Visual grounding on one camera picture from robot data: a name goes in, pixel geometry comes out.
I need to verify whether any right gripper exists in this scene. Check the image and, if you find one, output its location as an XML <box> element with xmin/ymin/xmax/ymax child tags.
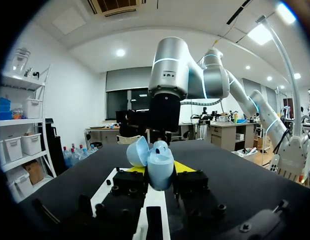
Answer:
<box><xmin>144</xmin><ymin>92</ymin><xmax>182</xmax><ymax>137</ymax></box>

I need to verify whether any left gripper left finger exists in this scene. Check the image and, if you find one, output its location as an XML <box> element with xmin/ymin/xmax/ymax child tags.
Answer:
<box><xmin>92</xmin><ymin>166</ymin><xmax>149</xmax><ymax>235</ymax></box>

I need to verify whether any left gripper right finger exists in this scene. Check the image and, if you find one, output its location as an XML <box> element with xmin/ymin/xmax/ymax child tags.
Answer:
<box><xmin>173</xmin><ymin>161</ymin><xmax>231</xmax><ymax>226</ymax></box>

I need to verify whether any light blue earbud case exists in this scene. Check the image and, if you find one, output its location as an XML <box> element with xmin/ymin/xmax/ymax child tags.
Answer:
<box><xmin>126</xmin><ymin>136</ymin><xmax>175</xmax><ymax>192</ymax></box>

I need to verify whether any light blue earbud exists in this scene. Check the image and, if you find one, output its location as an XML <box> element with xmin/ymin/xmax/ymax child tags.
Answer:
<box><xmin>153</xmin><ymin>140</ymin><xmax>169</xmax><ymax>156</ymax></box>

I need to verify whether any white plate with black stands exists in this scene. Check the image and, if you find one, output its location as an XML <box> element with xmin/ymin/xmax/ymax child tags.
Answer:
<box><xmin>90</xmin><ymin>167</ymin><xmax>171</xmax><ymax>240</ymax></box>

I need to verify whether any white cable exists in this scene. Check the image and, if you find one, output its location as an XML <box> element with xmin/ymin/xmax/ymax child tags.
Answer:
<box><xmin>181</xmin><ymin>98</ymin><xmax>225</xmax><ymax>107</ymax></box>

